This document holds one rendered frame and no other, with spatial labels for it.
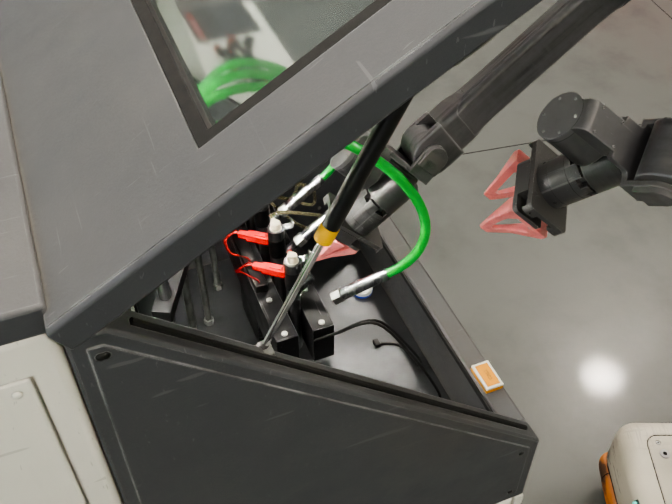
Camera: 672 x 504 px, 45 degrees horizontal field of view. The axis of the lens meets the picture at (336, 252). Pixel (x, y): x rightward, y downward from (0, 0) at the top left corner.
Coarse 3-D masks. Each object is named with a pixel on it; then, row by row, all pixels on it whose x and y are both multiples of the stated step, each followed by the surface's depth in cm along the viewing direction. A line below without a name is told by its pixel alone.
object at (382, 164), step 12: (360, 144) 100; (384, 168) 101; (396, 168) 102; (396, 180) 102; (408, 180) 103; (408, 192) 104; (420, 204) 105; (420, 216) 107; (420, 240) 110; (420, 252) 111; (396, 264) 114; (408, 264) 113
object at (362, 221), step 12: (360, 192) 119; (324, 204) 120; (360, 204) 118; (372, 204) 117; (348, 216) 119; (360, 216) 118; (372, 216) 118; (384, 216) 118; (348, 228) 119; (360, 228) 119; (372, 228) 120; (360, 240) 121; (372, 240) 121
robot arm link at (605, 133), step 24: (576, 96) 83; (552, 120) 85; (576, 120) 82; (600, 120) 82; (624, 120) 83; (648, 120) 85; (552, 144) 85; (576, 144) 83; (600, 144) 82; (624, 144) 83; (624, 168) 84; (648, 192) 81
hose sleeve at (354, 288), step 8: (376, 272) 116; (384, 272) 115; (360, 280) 117; (368, 280) 116; (376, 280) 115; (384, 280) 115; (344, 288) 118; (352, 288) 117; (360, 288) 117; (368, 288) 117; (344, 296) 118; (352, 296) 118
